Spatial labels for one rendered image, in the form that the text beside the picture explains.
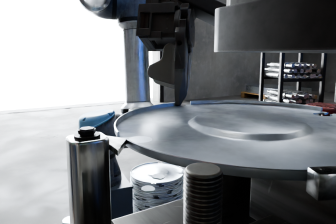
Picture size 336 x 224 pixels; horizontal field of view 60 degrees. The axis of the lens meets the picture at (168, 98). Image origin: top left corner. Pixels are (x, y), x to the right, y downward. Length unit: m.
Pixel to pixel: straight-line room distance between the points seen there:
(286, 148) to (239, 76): 6.39
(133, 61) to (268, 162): 0.76
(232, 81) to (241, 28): 6.33
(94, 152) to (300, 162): 0.15
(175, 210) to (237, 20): 0.20
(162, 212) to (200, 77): 5.66
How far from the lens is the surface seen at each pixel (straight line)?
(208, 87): 6.08
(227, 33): 0.20
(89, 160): 0.23
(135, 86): 0.94
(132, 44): 0.95
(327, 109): 0.63
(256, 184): 0.23
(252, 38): 0.19
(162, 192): 1.54
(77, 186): 0.24
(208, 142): 0.26
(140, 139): 0.27
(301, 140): 0.29
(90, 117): 0.92
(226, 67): 6.37
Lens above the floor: 0.86
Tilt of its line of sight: 8 degrees down
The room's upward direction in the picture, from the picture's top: straight up
